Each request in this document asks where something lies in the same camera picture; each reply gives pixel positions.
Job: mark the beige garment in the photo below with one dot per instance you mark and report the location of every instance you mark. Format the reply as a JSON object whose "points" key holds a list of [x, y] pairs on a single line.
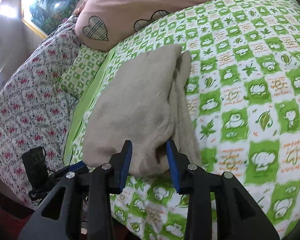
{"points": [[146, 104]]}

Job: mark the framed landscape painting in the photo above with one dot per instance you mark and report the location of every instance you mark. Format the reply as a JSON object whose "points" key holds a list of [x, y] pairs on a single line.
{"points": [[44, 16]]}

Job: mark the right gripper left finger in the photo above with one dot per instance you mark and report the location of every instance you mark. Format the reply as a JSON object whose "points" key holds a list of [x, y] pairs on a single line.
{"points": [[109, 178]]}

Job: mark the green checkered bed sheet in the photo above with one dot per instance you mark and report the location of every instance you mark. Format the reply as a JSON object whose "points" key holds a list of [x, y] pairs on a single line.
{"points": [[243, 94]]}

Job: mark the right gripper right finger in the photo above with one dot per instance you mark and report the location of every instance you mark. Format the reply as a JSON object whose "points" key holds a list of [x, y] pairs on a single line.
{"points": [[190, 179]]}

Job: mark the pink heart pattern quilt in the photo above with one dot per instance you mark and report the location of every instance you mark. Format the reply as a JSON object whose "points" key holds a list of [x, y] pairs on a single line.
{"points": [[102, 24]]}

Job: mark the small green checkered pillow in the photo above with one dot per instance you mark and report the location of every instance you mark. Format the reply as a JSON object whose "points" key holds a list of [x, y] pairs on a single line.
{"points": [[81, 73]]}

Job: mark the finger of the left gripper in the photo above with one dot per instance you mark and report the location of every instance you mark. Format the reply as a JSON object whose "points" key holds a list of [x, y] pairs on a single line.
{"points": [[78, 167]]}

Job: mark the floral pattern quilt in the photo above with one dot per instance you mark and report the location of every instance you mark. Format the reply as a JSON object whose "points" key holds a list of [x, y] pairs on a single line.
{"points": [[35, 112]]}

